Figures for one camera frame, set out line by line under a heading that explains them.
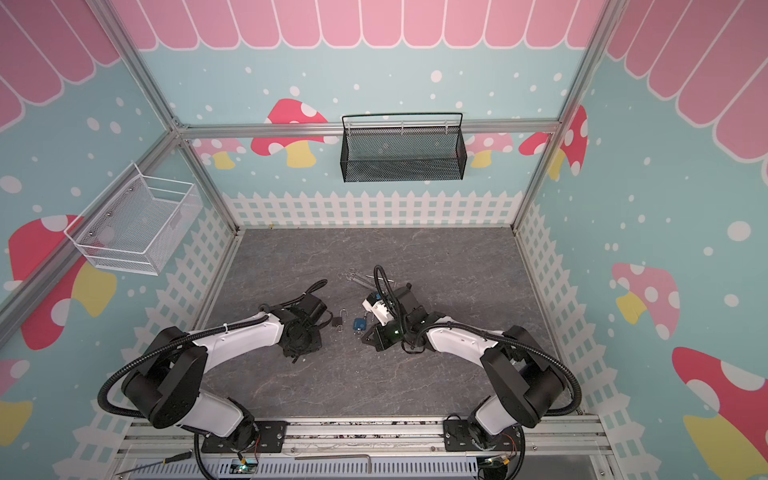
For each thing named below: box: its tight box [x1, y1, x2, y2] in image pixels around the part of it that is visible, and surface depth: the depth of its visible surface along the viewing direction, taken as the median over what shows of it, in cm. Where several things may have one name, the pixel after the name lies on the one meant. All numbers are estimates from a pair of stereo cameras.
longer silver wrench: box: [342, 272, 377, 291], surface depth 107 cm
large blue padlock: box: [353, 318, 367, 331], surface depth 96 cm
